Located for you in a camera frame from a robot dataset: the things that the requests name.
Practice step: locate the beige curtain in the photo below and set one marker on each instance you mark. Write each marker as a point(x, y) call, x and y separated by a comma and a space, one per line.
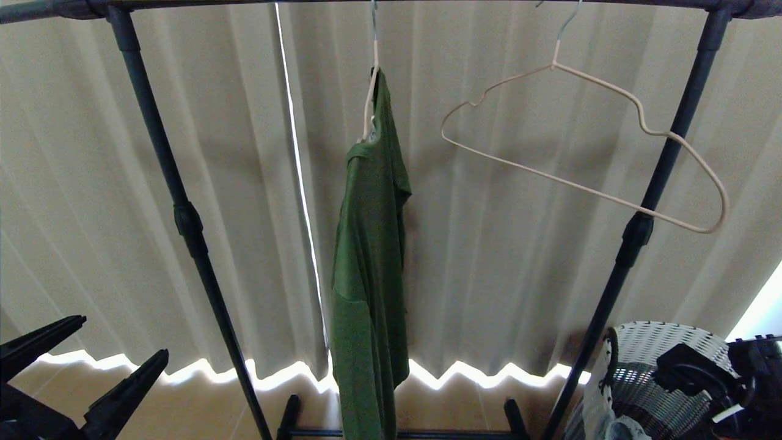
point(519, 275)

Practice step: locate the pink clothes hanger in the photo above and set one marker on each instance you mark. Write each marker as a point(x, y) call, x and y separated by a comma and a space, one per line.
point(555, 55)
point(375, 55)

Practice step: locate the green printed shirt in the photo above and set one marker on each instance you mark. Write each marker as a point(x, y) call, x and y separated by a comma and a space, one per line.
point(369, 275)

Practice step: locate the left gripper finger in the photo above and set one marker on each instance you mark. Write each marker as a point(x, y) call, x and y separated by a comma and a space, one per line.
point(36, 351)
point(122, 403)

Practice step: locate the white laundry basket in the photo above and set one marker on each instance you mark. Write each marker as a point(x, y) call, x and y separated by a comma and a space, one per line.
point(647, 342)

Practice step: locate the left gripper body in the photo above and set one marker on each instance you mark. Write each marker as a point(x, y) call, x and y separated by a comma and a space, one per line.
point(24, 418)

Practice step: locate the pale grey shorts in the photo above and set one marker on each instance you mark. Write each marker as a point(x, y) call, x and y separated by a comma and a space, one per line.
point(595, 391)

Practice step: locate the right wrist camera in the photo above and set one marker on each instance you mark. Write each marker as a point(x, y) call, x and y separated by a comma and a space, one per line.
point(690, 366)

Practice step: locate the black clothes rack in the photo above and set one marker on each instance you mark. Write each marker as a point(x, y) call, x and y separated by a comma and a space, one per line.
point(186, 223)

